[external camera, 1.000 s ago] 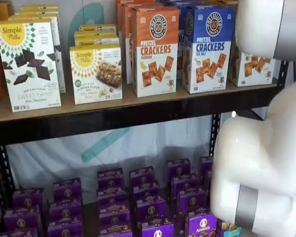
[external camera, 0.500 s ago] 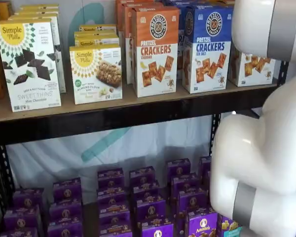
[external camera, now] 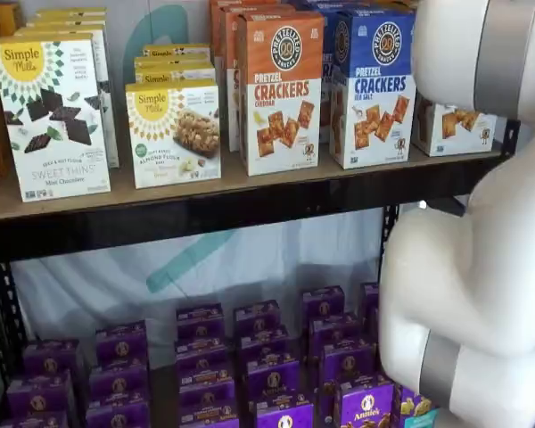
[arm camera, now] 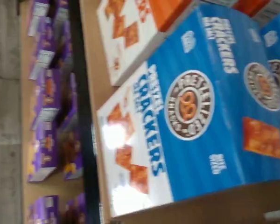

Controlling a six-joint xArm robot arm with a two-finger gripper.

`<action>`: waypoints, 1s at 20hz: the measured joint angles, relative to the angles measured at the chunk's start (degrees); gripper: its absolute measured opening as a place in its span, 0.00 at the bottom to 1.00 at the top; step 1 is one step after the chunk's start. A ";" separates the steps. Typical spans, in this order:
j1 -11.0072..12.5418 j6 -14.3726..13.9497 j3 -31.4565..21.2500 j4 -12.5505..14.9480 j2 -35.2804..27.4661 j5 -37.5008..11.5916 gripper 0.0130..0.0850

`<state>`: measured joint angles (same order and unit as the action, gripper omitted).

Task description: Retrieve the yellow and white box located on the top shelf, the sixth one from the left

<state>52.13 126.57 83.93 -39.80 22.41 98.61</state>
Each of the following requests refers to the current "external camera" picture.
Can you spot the almond flour bars box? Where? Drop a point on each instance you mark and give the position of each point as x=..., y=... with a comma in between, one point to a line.
x=174, y=134
x=178, y=51
x=174, y=73

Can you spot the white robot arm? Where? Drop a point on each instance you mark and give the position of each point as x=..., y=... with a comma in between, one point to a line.
x=472, y=267

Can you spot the black metal shelf rack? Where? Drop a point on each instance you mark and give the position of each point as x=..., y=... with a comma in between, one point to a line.
x=205, y=223

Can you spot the white backdrop sheet teal print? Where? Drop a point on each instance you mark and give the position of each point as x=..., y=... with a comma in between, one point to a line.
x=116, y=276

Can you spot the orange cheddar crackers box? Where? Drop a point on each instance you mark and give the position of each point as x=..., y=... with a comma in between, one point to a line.
x=216, y=27
x=229, y=67
x=281, y=111

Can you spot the wooden shelf board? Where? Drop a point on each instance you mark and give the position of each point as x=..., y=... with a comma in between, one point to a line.
x=160, y=196

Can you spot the yellow honey mustard crackers box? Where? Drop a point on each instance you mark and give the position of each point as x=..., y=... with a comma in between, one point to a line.
x=455, y=129

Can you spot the purple Annie's snack box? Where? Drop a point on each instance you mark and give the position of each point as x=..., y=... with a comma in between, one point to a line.
x=273, y=379
x=121, y=343
x=51, y=359
x=33, y=421
x=323, y=305
x=282, y=414
x=40, y=394
x=118, y=383
x=118, y=414
x=206, y=385
x=200, y=354
x=334, y=334
x=257, y=318
x=209, y=417
x=370, y=301
x=200, y=323
x=348, y=367
x=365, y=408
x=412, y=410
x=264, y=350

